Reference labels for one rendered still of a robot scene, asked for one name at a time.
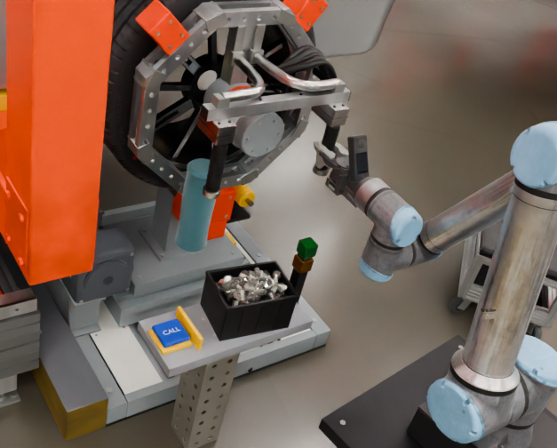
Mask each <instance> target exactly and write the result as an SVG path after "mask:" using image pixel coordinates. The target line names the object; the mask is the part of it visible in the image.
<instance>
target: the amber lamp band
mask: <svg viewBox="0 0 557 448"><path fill-rule="evenodd" d="M313 263H314V259H313V258H312V259H311V260H307V261H302V259H301V258H300V257H299V256H298V254H295V255H294V259H293V262H292V266H293V267H294V268H295V269H296V270H297V271H298V272H299V273H300V274H302V273H305V272H308V271H310V270H311V268H312V266H313Z"/></svg>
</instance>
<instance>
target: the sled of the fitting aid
mask: <svg viewBox="0 0 557 448"><path fill-rule="evenodd" d="M225 234H226V235H227V236H228V237H229V239H230V240H231V241H232V242H233V244H234V245H235V246H236V241H235V240H234V239H233V238H232V237H231V236H230V235H229V234H228V232H227V231H226V232H225ZM236 247H237V246H236ZM237 249H238V250H239V251H240V252H241V250H240V249H239V248H238V247H237ZM242 255H243V256H244V260H243V265H248V264H251V263H250V261H249V260H248V259H247V258H246V257H245V255H244V254H243V253H242ZM205 277H206V276H204V277H200V278H196V279H194V280H190V281H186V282H184V283H180V284H175V285H171V286H167V287H164V288H161V289H157V290H154V291H151V292H145V293H141V294H138V295H135V296H133V295H132V293H131V291H128V292H127V291H125V292H120V293H117V294H114V295H111V296H108V297H106V299H105V300H103V301H104V303H105V304H106V306H107V308H108V310H109V312H110V313H111V315H112V316H113V318H114V319H115V321H116V323H117V324H118V326H119V327H122V326H126V325H128V324H134V323H137V322H139V321H142V320H145V319H148V318H151V317H154V316H160V315H162V314H166V313H169V312H172V311H175V310H177V307H182V308H187V307H190V306H193V305H196V304H199V303H201V298H202V294H203V286H204V281H205Z"/></svg>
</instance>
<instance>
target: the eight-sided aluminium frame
mask: <svg viewBox="0 0 557 448"><path fill-rule="evenodd" d="M296 17H297V16H296V15H295V14H294V13H293V12H292V10H291V9H290V8H289V7H288V6H286V5H285V4H283V3H282V2H281V1H280V0H252V1H231V2H213V1H210V2H209V3H201V4H200V5H199V6H198V7H197V8H195V9H194V10H193V12H192V13H191V14H190V15H189V16H188V17H187V18H186V19H185V20H183V21H182V22H181V23H180V24H181V25H182V26H183V28H184V29H185V30H186V31H187V32H188V34H189V37H188V38H187V39H186V40H185V41H184V42H183V43H182V44H181V45H180V46H179V47H178V48H177V49H176V50H175V51H174V52H173V53H172V54H171V55H168V54H167V53H166V52H165V51H164V50H163V49H162V48H161V47H160V46H159V45H158V46H157V47H156V48H155V49H154V50H153V51H152V52H151V53H149V54H148V56H147V57H146V58H145V59H144V58H143V59H142V61H141V63H140V64H139V65H138V66H137V67H136V69H135V75H134V77H133V78H134V86H133V95H132V103H131V119H130V127H129V135H127V137H128V144H127V145H128V147H129V148H130V150H131V151H132V152H133V154H134V155H135V156H136V157H137V158H138V159H139V160H140V161H141V162H142V163H143V164H145V165H146V166H147V167H149V168H150V169H151V170H152V171H153V172H155V173H156V174H157V175H158V176H160V177H161V178H162V179H163V180H165V181H166V182H167V183H168V184H169V185H171V186H172V187H173V188H174V189H176V191H177V192H178V193H180V194H181V195H182V193H183V187H184V183H185V178H186V175H187V172H180V171H179V170H178V169H177V168H176V167H175V166H174V165H172V164H171V163H170V162H169V161H168V160H167V159H165V158H164V157H163V156H162V155H161V154H160V153H158V152H157V151H156V150H155V149H154V148H153V147H152V146H153V139H154V132H155V120H156V112H157V105H158V99H159V92H160V85H161V83H162V81H163V80H164V79H166V78H167V77H168V76H169V75H170V74H171V73H172V72H173V71H174V70H175V69H176V68H177V67H178V66H179V65H180V64H181V63H182V62H183V61H184V60H185V59H186V58H187V57H188V56H189V55H190V54H191V53H192V52H193V51H195V50H196V49H197V48H198V47H199V46H200V45H201V44H202V43H203V42H204V41H205V40H206V39H207V38H208V37H209V36H210V35H211V34H212V33H213V32H214V31H215V30H216V29H218V28H235V27H237V26H243V25H245V26H246V27H249V26H257V25H258V24H266V25H277V26H278V27H279V29H280V30H281V31H282V33H283V34H284V36H285V37H286V38H287V40H288V41H289V43H290V45H291V46H292V48H293V49H294V51H296V50H297V49H298V48H299V47H301V46H303V45H311V46H313V47H314V48H315V46H314V44H313V43H312V41H311V40H310V38H309V37H308V35H307V33H306V31H305V30H304V29H303V28H302V27H301V25H300V24H299V23H298V22H296V21H295V19H296ZM312 72H313V68H311V69H308V70H304V71H300V72H296V75H295V77H296V78H297V79H301V80H307V81H317V80H319V78H318V77H317V76H315V75H314V74H313V73H312ZM310 112H311V107H308V108H296V109H290V110H286V114H285V117H284V118H283V123H284V131H283V135H282V138H281V140H280V142H279V143H278V144H277V146H276V147H275V148H274V149H273V150H271V151H270V152H269V153H267V154H265V155H263V156H258V157H252V156H247V155H245V156H244V157H243V158H242V159H241V160H240V161H238V162H235V163H231V164H225V165H224V170H223V175H222V180H221V184H220V188H230V187H234V186H239V185H245V184H248V183H251V182H252V181H254V180H255V179H256V178H258V177H259V175H260V174H261V173H262V172H263V171H264V170H265V169H266V168H267V167H268V166H269V165H270V164H271V163H272V162H273V161H274V160H275V159H276V158H277V157H278V156H279V155H280V154H281V153H282V152H283V151H284V150H285V149H286V148H287V147H288V146H289V145H290V144H291V143H292V142H293V141H294V140H296V139H297V138H299V137H300V136H301V134H302V133H303V132H304V131H305V130H306V126H307V125H308V123H309V122H308V119H309V116H310Z"/></svg>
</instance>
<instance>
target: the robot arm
mask: <svg viewBox="0 0 557 448"><path fill-rule="evenodd" d="M347 143H348V148H347V147H345V146H342V145H341V144H339V143H337V142H336V145H335V148H334V150H333V152H332V151H329V150H328V149H327V148H326V147H325V146H324V145H323V144H322V143H321V142H320V141H314V149H315V151H316V162H315V164H316V166H317V168H319V169H321V168H323V167H324V166H325V165H326V166H327V167H328V168H332V171H331V172H330V177H327V180H326V183H325V185H326V186H327V187H328V188H329V189H330V190H331V191H332V192H333V193H334V194H335V195H336V196H339V195H343V196H344V197H345V198H346V199H347V200H348V201H349V202H350V203H351V204H352V205H353V206H354V207H355V208H357V207H358V208H359V209H360V210H361V211H362V212H363V213H364V214H365V215H366V216H367V217H368V218H369V219H370V220H371V221H372V222H373V223H374V225H373V227H372V230H371V232H370V236H369V238H368V241H367V243H366V245H365V247H364V250H363V252H362V254H361V258H360V261H359V267H360V270H361V272H363V274H364V275H366V277H368V278H370V279H372V280H374V281H377V282H386V281H389V280H390V279H391V277H393V272H394V271H395V270H399V269H403V268H407V267H410V266H414V265H417V264H419V263H423V262H426V261H432V260H436V259H437V258H439V257H440V256H441V255H442V254H443V253H444V252H445V251H446V250H447V249H449V248H450V247H452V246H454V245H456V244H458V243H460V242H462V241H464V240H466V239H467V238H468V237H470V236H473V235H475V234H477V233H479V232H480V231H482V230H484V229H485V228H488V227H490V226H491V225H493V224H495V223H497V222H499V221H501V220H502V219H504V221H503V224H502V227H501V230H500V233H499V236H498V240H497V244H496V247H495V251H494V253H493V256H492V259H491V263H490V265H489V270H488V274H487V276H486V279H485V283H484V286H483V288H482V291H481V297H480V299H479V302H478V306H477V309H476V311H475V315H474V318H473V322H472V326H471V329H470V332H469V334H468V338H467V341H466V344H465V348H462V349H460V350H458V351H457V352H456V353H455V354H454V355H453V357H452V359H451V362H450V368H449V370H448V373H447V375H446V376H445V377H444V378H442V379H438V380H436V381H435V382H434V383H433V384H432V385H431V386H430V388H429V389H428V392H427V394H428V395H427V399H426V400H427V406H428V410H429V412H430V414H431V417H432V419H433V420H434V421H435V423H436V426H437V427H438V429H439V430H440V431H441V432H442V433H443V434H444V435H445V436H447V437H448V438H449V439H451V440H453V441H455V442H459V443H461V444H468V443H471V442H472V443H473V444H474V445H475V446H476V447H478V448H528V447H529V445H530V442H531V439H532V432H533V424H534V422H535V421H536V419H537V418H538V416H539V415H540V413H541V412H542V411H543V410H544V408H545V407H546V405H547V404H548V402H549V401H550V399H551V398H552V396H553V395H554V393H555V392H556V390H557V352H556V351H555V350H554V349H553V348H551V347H550V346H549V345H547V344H546V343H544V342H543V341H541V340H539V339H537V338H535V337H532V336H529V335H525V334H526V331H527V329H528V326H529V321H530V319H531V317H532V314H533V311H534V308H535V306H536V303H537V299H538V296H539V293H540V291H541V288H542V285H543V282H544V281H545V276H546V273H547V270H548V268H549V265H550V262H551V260H552V257H553V253H554V250H555V247H556V245H557V121H556V122H555V121H549V122H543V123H541V124H537V125H534V126H531V127H530V128H528V129H527V130H525V131H524V132H522V133H521V134H520V136H519V137H518V138H517V139H516V141H515V142H514V144H513V147H512V151H511V156H510V163H511V165H512V166H513V170H512V171H510V172H509V173H507V174H505V175H504V176H502V177H500V178H499V179H497V180H495V181H493V182H491V183H490V184H489V185H487V186H486V187H484V188H482V189H480V190H478V191H477V192H475V193H473V194H472V195H470V196H469V197H467V198H465V199H464V200H462V201H460V202H459V203H457V204H455V205H453V206H451V207H450V208H449V209H448V210H446V211H444V212H442V213H440V214H439V215H437V216H435V217H434V218H432V219H430V220H427V221H425V222H424V223H423V221H422V218H421V216H420V215H419V214H418V213H417V211H416V210H415V209H414V208H413V207H412V206H410V205H409V204H407V203H406V202H405V201H404V200H403V199H402V198H401V197H400V196H398V195H397V194H396V193H395V192H394V191H393V190H392V189H391V188H389V187H388V186H387V185H386V184H385V182H384V181H382V180H381V179H379V178H373V177H370V172H369V158H368V144H367V136H366V135H365V134H359V135H354V136H349V137H348V138H347ZM330 184H331V185H332V187H334V188H335V189H334V190H333V189H332V188H331V187H330V186H329V185H330Z"/></svg>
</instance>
